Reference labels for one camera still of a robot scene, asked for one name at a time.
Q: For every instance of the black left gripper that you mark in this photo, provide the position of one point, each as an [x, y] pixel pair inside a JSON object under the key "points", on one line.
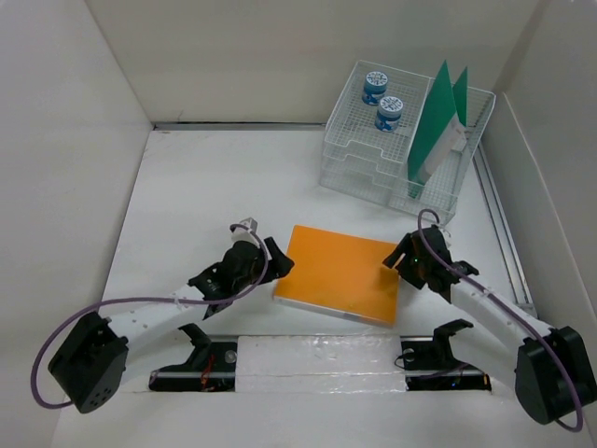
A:
{"points": [[279, 264]]}

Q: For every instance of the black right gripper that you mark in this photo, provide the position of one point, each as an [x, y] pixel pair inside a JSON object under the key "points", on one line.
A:
{"points": [[408, 248]]}

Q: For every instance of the orange notebook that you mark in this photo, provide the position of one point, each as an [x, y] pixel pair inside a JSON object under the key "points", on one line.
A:
{"points": [[340, 275]]}

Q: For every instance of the green notebook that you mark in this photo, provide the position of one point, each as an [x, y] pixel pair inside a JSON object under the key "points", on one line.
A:
{"points": [[441, 128]]}

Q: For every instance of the blue white jar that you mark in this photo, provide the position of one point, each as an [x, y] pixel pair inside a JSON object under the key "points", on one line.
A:
{"points": [[374, 88], [389, 113]]}

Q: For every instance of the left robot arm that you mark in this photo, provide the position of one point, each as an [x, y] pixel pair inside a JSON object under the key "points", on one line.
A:
{"points": [[95, 358]]}

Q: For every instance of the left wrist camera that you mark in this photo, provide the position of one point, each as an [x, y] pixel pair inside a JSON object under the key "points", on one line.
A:
{"points": [[244, 231]]}

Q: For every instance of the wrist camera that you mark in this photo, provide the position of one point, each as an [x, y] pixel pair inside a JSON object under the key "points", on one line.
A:
{"points": [[244, 231], [446, 236]]}

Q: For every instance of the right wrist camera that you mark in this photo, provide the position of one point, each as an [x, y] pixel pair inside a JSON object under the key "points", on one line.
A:
{"points": [[446, 236]]}

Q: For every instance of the white wire desk organizer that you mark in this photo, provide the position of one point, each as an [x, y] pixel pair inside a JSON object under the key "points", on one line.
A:
{"points": [[364, 162]]}

